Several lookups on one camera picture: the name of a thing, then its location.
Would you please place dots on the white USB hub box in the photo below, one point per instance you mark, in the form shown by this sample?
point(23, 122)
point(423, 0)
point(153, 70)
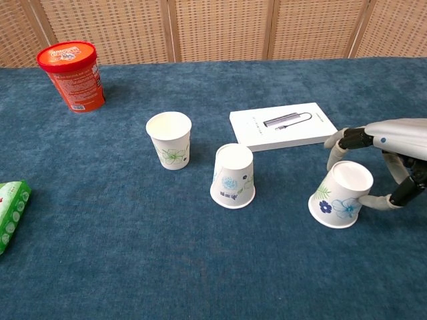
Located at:
point(300, 133)

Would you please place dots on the paper cup blue flower print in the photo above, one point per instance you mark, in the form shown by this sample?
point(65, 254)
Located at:
point(347, 183)

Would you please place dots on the woven bamboo folding screen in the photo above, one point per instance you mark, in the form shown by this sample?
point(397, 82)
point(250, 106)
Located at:
point(220, 30)

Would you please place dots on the paper cup green flower print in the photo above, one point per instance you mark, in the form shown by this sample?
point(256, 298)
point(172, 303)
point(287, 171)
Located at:
point(166, 131)

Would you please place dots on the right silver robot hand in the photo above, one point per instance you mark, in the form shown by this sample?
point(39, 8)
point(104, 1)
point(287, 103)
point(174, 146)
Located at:
point(403, 136)

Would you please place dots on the orange snack tub red lid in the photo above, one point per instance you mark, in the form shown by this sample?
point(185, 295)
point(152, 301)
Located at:
point(78, 83)

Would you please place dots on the green snack packet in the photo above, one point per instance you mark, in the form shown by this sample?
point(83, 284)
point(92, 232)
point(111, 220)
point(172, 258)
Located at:
point(13, 213)

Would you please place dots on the paper cup dandelion text print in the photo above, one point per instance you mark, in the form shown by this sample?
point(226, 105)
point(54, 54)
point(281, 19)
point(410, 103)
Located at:
point(233, 166)

